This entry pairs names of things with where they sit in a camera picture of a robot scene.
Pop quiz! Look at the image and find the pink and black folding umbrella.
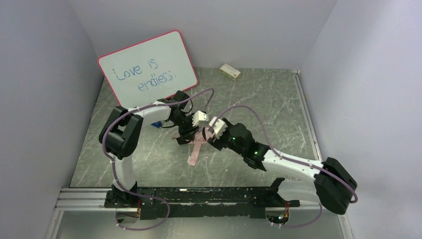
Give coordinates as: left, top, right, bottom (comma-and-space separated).
172, 127, 213, 166

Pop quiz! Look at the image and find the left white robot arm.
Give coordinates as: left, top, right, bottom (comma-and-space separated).
99, 91, 200, 206

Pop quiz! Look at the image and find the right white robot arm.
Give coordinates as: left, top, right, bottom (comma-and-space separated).
208, 120, 357, 215

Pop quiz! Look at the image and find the blue stapler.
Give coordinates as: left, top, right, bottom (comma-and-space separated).
151, 121, 162, 128

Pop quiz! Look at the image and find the small white cardboard box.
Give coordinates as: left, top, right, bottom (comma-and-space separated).
219, 64, 241, 81

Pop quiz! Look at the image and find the pink framed whiteboard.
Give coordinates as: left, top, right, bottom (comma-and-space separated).
98, 30, 198, 108

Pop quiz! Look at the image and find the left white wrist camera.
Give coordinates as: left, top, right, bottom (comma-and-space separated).
192, 111, 209, 126

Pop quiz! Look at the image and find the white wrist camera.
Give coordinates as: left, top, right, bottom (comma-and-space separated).
192, 111, 209, 126
209, 117, 227, 139

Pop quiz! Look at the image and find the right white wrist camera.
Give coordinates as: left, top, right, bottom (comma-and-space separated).
209, 117, 227, 139

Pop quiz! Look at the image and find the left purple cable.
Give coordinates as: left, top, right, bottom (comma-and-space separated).
101, 88, 215, 205

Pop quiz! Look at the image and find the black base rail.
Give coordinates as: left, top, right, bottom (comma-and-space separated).
104, 187, 300, 220

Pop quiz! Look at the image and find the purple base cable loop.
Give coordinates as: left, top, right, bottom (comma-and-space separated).
114, 198, 171, 232

